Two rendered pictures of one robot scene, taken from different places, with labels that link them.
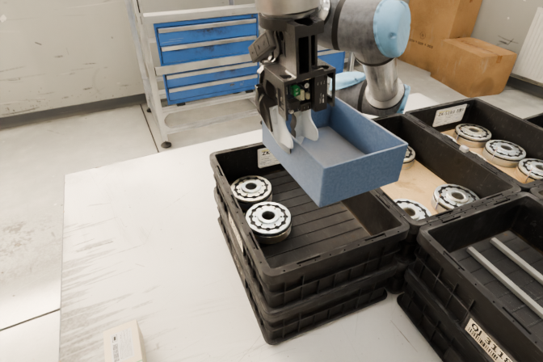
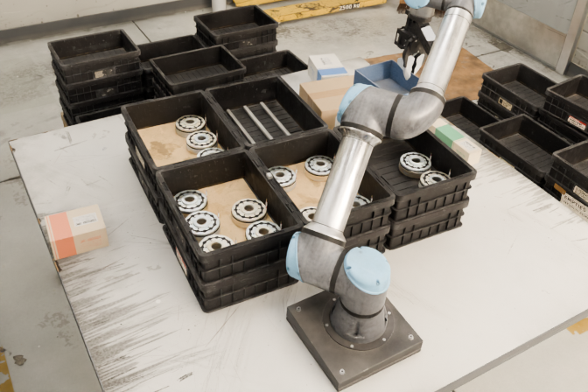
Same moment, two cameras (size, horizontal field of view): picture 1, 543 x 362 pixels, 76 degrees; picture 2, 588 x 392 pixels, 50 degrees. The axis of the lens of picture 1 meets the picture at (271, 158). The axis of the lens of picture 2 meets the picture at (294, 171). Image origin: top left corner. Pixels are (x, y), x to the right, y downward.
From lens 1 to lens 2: 2.39 m
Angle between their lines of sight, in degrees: 109
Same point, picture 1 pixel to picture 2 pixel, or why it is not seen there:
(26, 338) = not seen: outside the picture
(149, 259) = (493, 199)
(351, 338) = not seen: hidden behind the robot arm
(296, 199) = (399, 187)
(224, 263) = not seen: hidden behind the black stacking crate
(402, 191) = (314, 194)
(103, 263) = (525, 197)
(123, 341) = (468, 146)
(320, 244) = (378, 160)
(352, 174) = (378, 69)
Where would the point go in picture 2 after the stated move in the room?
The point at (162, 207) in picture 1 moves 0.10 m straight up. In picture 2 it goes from (519, 238) to (528, 214)
